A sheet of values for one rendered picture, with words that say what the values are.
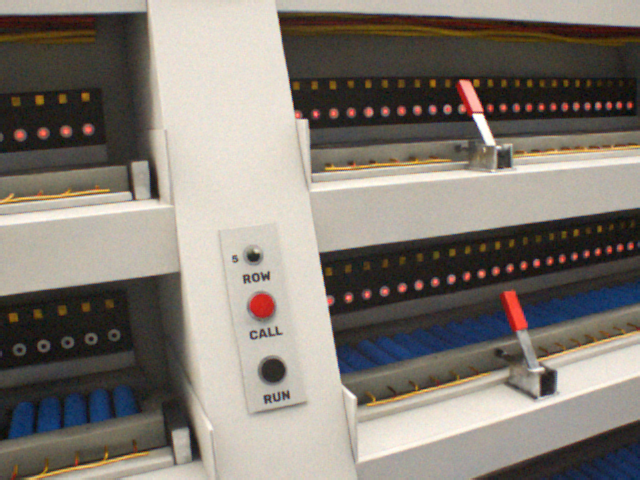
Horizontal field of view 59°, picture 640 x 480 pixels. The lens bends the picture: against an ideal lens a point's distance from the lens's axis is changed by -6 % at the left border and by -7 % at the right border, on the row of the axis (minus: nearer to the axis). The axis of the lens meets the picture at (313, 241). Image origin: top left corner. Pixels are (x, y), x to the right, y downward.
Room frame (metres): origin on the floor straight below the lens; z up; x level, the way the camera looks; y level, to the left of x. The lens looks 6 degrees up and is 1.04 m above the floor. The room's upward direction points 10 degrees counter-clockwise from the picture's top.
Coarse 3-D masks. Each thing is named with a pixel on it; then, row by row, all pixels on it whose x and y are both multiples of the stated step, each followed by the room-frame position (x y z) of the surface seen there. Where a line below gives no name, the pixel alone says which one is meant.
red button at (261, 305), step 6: (258, 294) 0.40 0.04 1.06; (264, 294) 0.40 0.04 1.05; (252, 300) 0.39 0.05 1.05; (258, 300) 0.39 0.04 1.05; (264, 300) 0.40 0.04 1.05; (270, 300) 0.40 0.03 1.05; (252, 306) 0.39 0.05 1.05; (258, 306) 0.39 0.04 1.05; (264, 306) 0.40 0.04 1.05; (270, 306) 0.40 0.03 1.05; (252, 312) 0.39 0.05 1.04; (258, 312) 0.39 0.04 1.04; (264, 312) 0.40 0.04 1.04; (270, 312) 0.40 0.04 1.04
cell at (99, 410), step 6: (96, 390) 0.50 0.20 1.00; (102, 390) 0.50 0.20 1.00; (90, 396) 0.49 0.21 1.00; (96, 396) 0.49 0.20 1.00; (102, 396) 0.49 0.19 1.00; (108, 396) 0.50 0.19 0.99; (90, 402) 0.48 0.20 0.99; (96, 402) 0.48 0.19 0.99; (102, 402) 0.48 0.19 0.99; (108, 402) 0.48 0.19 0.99; (90, 408) 0.47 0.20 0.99; (96, 408) 0.47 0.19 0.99; (102, 408) 0.47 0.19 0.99; (108, 408) 0.47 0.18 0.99; (90, 414) 0.47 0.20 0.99; (96, 414) 0.46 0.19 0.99; (102, 414) 0.46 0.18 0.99; (108, 414) 0.46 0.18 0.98; (90, 420) 0.46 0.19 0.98; (96, 420) 0.45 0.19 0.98; (102, 420) 0.45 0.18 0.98
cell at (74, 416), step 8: (64, 400) 0.49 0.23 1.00; (72, 400) 0.48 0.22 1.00; (80, 400) 0.48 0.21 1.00; (64, 408) 0.48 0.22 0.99; (72, 408) 0.47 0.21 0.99; (80, 408) 0.47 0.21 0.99; (64, 416) 0.46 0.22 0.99; (72, 416) 0.45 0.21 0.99; (80, 416) 0.46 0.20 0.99; (64, 424) 0.45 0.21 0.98; (72, 424) 0.44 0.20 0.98; (80, 424) 0.44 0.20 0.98
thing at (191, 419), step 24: (72, 360) 0.51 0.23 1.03; (96, 360) 0.52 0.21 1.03; (120, 360) 0.53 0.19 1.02; (168, 360) 0.53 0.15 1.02; (0, 384) 0.49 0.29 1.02; (24, 384) 0.50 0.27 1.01; (144, 408) 0.51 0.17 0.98; (168, 408) 0.45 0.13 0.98; (192, 408) 0.43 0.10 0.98; (168, 432) 0.44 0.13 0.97; (192, 432) 0.45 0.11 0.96; (120, 456) 0.43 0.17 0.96; (144, 456) 0.43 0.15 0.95; (192, 456) 0.43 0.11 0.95
